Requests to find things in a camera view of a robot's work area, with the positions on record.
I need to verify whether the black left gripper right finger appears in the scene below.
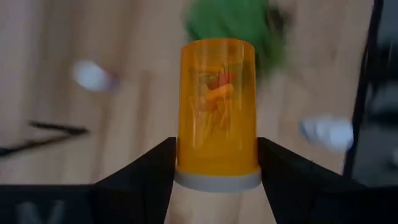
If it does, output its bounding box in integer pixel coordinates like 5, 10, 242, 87
257, 136, 345, 224

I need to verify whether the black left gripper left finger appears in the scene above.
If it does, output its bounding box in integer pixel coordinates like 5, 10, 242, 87
92, 136, 177, 224

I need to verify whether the white medicine bottle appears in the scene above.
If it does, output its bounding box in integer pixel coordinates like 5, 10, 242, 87
298, 114, 354, 154

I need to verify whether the orange pill bottle white cap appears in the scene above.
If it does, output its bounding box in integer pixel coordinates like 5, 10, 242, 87
173, 37, 262, 194

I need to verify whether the small white red blue card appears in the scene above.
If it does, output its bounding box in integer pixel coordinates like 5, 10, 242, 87
72, 59, 119, 93

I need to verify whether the succulent in triangle-patterned pot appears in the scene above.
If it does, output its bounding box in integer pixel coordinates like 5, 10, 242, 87
182, 0, 292, 74

